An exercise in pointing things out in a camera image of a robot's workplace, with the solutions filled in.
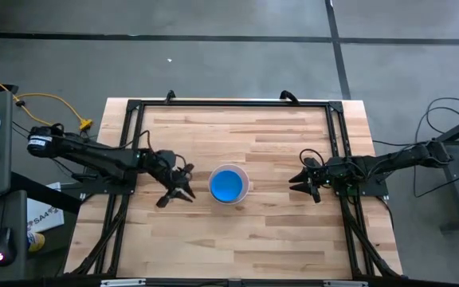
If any silver metal bracket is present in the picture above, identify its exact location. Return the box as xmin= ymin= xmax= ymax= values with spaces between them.
xmin=100 ymin=278 xmax=147 ymax=287
xmin=324 ymin=280 xmax=369 ymax=287

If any blue plastic bowl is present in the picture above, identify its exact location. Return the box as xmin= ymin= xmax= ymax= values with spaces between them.
xmin=210 ymin=170 xmax=245 ymax=203

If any yellow and blue can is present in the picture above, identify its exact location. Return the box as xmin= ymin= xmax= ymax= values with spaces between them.
xmin=26 ymin=232 xmax=46 ymax=253

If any white plastic bowl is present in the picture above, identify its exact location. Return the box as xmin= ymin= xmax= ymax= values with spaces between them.
xmin=207 ymin=163 xmax=251 ymax=206

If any black diagonal bar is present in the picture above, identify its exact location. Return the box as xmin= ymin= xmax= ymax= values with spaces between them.
xmin=10 ymin=171 xmax=84 ymax=214

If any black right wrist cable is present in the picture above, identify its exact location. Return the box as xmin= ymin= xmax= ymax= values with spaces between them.
xmin=298 ymin=147 xmax=328 ymax=169

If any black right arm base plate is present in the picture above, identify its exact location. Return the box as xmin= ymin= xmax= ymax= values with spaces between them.
xmin=334 ymin=171 xmax=390 ymax=198

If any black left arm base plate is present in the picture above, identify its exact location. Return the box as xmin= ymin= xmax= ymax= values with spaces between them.
xmin=60 ymin=175 xmax=138 ymax=197

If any black floor cable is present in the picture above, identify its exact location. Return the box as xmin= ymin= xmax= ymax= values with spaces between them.
xmin=372 ymin=96 xmax=459 ymax=199

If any black metal stand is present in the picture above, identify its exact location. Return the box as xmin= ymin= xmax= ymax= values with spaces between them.
xmin=413 ymin=109 xmax=459 ymax=234

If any black side desk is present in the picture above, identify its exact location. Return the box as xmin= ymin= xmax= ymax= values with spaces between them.
xmin=0 ymin=190 xmax=29 ymax=285

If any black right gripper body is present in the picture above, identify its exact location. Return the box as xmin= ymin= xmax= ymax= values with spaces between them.
xmin=304 ymin=157 xmax=335 ymax=205

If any white printed cardboard box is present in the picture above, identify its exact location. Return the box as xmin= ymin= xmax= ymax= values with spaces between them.
xmin=26 ymin=182 xmax=65 ymax=234

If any thin black cable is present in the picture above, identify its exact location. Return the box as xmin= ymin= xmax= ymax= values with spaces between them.
xmin=11 ymin=120 xmax=80 ymax=179

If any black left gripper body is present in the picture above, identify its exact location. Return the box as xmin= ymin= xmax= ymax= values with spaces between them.
xmin=149 ymin=148 xmax=195 ymax=193

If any yellow power cable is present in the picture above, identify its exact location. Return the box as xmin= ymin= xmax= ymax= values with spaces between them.
xmin=0 ymin=66 xmax=94 ymax=132

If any black computer mouse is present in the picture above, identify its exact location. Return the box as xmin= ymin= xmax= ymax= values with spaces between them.
xmin=0 ymin=226 xmax=18 ymax=267

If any black aluminium table frame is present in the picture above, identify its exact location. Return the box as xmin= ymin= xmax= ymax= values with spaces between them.
xmin=69 ymin=89 xmax=404 ymax=280

